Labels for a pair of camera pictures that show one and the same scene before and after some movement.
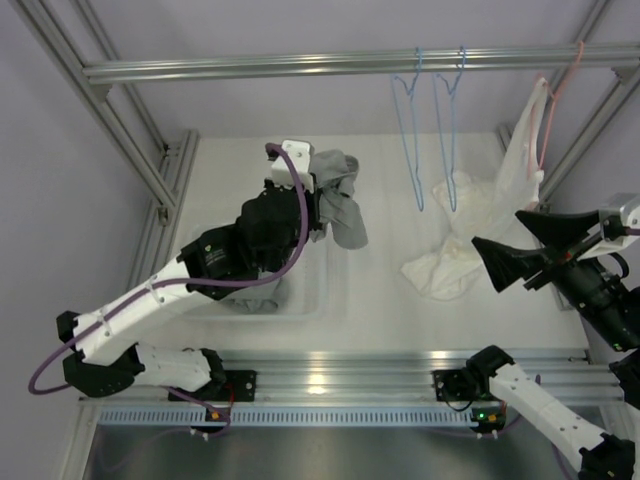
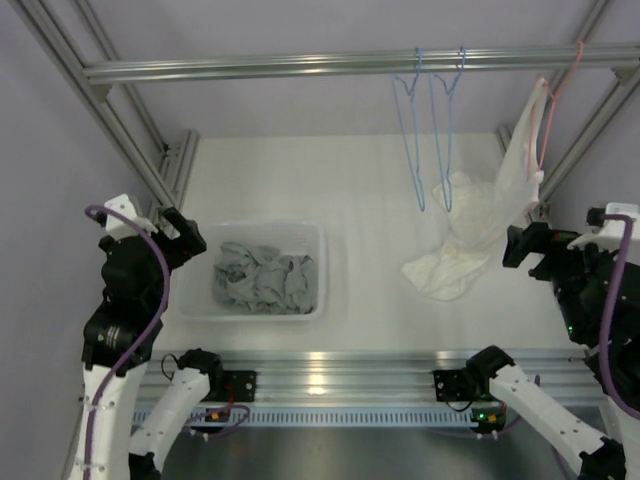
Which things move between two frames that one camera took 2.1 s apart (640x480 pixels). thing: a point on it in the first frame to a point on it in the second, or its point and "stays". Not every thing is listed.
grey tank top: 335,175 to 285,285
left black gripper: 312,205 to 187,245
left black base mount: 236,385 stays
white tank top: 483,208 stays
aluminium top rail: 413,63 stays
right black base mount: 455,385 stays
